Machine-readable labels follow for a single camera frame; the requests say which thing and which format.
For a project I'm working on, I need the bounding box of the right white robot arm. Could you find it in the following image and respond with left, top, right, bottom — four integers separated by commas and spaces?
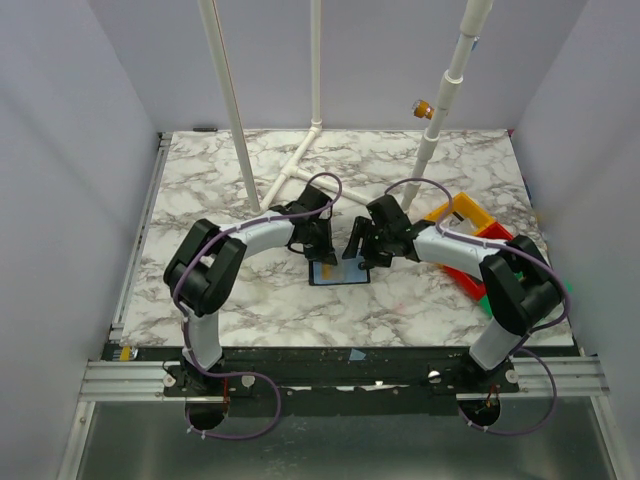
343, 195, 567, 392

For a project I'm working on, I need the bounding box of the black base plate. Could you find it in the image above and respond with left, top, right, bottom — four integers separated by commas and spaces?
125, 347, 581, 418

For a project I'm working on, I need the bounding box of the white PVC pipe frame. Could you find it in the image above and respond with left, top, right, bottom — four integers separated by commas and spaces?
198, 0, 493, 213

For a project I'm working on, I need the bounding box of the orange knob on pipe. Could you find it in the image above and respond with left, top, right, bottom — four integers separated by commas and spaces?
412, 99, 435, 120

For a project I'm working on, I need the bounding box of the left aluminium side rail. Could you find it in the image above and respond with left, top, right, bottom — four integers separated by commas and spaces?
108, 132, 173, 343

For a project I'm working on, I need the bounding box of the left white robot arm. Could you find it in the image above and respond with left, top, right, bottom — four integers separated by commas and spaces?
163, 184, 337, 395

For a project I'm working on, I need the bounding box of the yellow plastic bin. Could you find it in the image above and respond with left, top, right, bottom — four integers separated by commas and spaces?
425, 192, 495, 235

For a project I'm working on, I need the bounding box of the black leather card holder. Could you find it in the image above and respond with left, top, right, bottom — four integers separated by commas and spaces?
309, 257, 371, 286

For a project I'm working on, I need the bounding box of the green plastic bin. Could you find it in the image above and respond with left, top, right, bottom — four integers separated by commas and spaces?
474, 282, 574, 321

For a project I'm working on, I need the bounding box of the red plastic bin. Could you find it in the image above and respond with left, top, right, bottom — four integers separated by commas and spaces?
442, 221, 514, 302

